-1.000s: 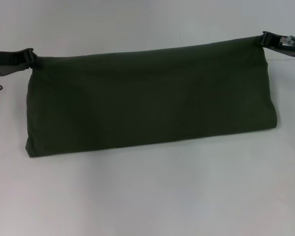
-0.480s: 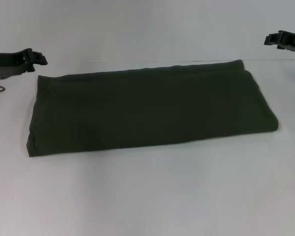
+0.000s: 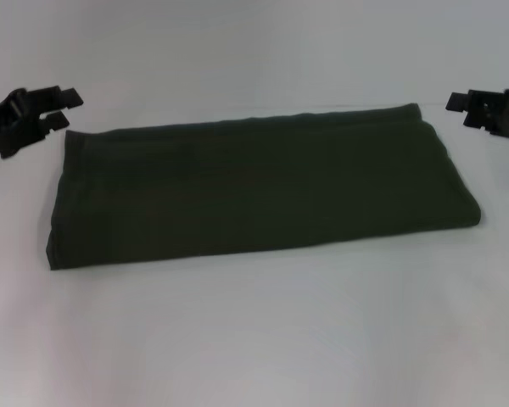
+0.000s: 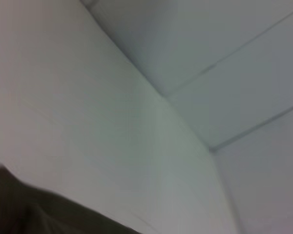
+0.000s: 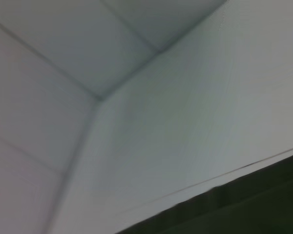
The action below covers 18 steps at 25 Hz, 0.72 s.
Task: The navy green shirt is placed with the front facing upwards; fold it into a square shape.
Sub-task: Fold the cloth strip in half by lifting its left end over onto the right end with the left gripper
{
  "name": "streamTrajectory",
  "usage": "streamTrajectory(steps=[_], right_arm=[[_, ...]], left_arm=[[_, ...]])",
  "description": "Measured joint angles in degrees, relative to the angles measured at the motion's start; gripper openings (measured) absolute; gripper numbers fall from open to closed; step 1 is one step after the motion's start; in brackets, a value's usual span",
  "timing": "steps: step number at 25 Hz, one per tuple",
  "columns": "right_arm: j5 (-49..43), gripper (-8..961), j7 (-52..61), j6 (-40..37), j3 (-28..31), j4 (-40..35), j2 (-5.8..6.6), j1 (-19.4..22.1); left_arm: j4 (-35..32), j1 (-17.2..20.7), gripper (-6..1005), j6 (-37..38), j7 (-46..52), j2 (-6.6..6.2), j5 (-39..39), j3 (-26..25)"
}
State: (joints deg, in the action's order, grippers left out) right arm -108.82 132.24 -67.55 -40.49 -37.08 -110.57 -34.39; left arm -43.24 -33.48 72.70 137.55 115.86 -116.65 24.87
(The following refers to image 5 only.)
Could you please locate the dark green FREE print t-shirt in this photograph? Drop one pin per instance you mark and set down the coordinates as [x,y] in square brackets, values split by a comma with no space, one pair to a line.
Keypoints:
[246,207]

